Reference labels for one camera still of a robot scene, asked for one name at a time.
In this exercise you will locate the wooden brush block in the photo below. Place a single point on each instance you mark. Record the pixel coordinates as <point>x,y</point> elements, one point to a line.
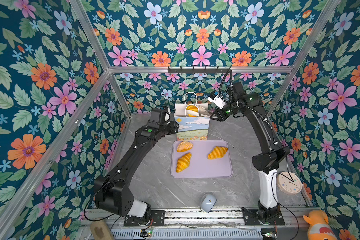
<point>101,230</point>

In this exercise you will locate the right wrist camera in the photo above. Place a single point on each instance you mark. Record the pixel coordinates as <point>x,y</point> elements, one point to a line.
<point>217,100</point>

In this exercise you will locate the lilac plastic tray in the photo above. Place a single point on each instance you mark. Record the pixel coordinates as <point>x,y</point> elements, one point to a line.
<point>200,166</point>

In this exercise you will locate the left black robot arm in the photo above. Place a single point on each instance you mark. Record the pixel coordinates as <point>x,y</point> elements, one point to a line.
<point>112,192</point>

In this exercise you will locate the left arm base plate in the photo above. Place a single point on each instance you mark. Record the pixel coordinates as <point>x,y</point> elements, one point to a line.
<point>151,218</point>

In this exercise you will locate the black hook rail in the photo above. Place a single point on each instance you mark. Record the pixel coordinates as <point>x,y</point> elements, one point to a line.
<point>198,70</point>

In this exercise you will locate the aluminium frame post left rear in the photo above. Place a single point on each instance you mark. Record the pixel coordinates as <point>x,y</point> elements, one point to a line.
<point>86,24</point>

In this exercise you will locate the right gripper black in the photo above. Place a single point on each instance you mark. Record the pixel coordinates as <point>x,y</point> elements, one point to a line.
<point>220,117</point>

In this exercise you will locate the croissant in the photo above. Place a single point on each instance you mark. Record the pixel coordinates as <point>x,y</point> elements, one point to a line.
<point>183,162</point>
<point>217,153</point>

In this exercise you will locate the cream and steel tongs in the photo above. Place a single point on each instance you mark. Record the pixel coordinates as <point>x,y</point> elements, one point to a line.
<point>204,113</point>

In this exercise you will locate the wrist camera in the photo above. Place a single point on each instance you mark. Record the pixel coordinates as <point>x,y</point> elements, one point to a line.
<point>160,116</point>
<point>217,100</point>

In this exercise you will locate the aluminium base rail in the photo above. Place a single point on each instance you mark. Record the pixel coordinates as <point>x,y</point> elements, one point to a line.
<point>291,216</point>

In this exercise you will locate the orange plush toy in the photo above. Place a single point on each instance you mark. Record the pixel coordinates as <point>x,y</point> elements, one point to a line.
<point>319,228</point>

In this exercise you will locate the landscape print paper bag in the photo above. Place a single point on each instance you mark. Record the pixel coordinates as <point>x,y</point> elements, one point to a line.
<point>191,128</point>

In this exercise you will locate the grey computer mouse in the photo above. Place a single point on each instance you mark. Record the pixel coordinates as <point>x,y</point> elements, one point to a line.
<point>208,202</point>

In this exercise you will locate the small round bread roll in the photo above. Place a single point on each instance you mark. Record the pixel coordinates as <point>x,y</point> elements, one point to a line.
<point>192,111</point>

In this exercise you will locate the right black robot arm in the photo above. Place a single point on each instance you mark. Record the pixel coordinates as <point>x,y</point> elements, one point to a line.
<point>272,150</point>

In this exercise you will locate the round cream clock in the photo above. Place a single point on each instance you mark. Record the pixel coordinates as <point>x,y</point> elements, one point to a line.
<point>289,183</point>

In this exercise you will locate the aluminium frame post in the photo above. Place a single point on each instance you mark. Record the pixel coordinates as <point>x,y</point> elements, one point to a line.
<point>86,24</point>
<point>318,27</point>

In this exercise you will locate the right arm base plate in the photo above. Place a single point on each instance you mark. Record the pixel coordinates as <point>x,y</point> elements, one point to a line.
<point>262,216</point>

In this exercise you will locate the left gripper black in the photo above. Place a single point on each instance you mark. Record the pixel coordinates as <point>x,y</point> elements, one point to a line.
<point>174,128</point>

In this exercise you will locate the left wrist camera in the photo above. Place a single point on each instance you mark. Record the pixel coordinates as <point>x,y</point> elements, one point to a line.
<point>160,116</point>

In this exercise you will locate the sugared oval bread top left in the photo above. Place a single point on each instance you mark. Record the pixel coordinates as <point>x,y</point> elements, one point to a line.
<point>184,146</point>

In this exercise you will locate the aluminium frame post right rear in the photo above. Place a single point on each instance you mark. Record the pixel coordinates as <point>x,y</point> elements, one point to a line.
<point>318,27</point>

